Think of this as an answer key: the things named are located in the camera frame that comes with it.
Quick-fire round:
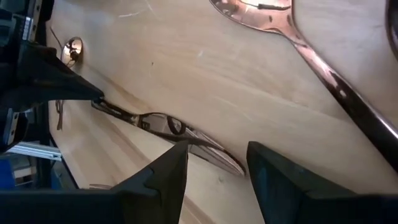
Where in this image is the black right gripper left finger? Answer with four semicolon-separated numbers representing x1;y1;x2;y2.
0;141;190;224

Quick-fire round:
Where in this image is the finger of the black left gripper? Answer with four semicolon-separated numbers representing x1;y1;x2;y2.
12;83;103;109
14;42;104;93

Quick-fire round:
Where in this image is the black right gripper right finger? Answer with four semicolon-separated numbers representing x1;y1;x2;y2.
246;141;398;224

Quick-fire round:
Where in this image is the copper spoon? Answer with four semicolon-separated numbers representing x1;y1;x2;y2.
208;0;398;174
60;36;84;68

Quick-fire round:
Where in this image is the silver aluminium extrusion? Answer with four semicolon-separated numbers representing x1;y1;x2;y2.
5;141;63;162

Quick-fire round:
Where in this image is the blue object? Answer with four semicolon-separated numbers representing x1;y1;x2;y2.
0;154;16;190

